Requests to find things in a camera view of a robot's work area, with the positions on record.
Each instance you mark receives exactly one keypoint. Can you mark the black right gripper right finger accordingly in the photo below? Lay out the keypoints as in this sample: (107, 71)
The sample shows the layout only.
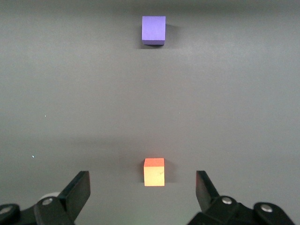
(207, 194)

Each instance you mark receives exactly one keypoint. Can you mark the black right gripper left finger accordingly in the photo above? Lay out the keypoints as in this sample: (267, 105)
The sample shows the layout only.
(77, 194)

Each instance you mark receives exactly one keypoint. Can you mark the orange cube block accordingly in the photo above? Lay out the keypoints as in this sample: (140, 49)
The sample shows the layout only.
(154, 174)

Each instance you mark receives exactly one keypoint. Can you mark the purple cube block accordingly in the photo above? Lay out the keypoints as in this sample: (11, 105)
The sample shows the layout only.
(153, 29)

